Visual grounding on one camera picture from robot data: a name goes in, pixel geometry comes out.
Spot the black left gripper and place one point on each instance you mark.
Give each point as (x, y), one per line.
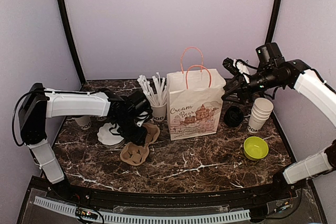
(138, 137)

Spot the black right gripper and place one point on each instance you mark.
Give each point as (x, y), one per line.
(242, 88)

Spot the cardboard cup carrier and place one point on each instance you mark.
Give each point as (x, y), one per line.
(136, 155)

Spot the white paper bag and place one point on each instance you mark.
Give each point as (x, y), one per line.
(194, 101)

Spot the white paper cup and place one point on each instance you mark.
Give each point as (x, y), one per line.
(84, 122)
(101, 118)

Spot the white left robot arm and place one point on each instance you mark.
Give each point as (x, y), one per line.
(32, 110)

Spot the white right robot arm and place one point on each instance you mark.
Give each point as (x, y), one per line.
(299, 80)

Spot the stack of black lids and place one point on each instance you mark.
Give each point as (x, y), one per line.
(233, 116)

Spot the white fluted dish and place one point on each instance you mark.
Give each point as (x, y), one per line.
(108, 135)

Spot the paper cup holding straws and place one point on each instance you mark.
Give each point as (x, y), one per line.
(159, 112)

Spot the stack of white paper cups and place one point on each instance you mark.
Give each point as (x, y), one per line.
(260, 113)

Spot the bundle of wrapped straws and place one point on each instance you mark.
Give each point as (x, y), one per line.
(155, 91)

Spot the green bowl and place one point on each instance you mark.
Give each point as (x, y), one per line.
(255, 148)

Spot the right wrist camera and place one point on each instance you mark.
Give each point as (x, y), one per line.
(231, 66)

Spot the white cable duct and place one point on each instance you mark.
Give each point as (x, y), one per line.
(86, 215)

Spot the right black frame post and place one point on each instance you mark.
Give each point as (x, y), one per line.
(273, 21)

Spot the black frame post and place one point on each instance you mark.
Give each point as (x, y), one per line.
(273, 21)
(70, 40)

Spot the left black frame post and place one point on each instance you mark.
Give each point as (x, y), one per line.
(70, 40)

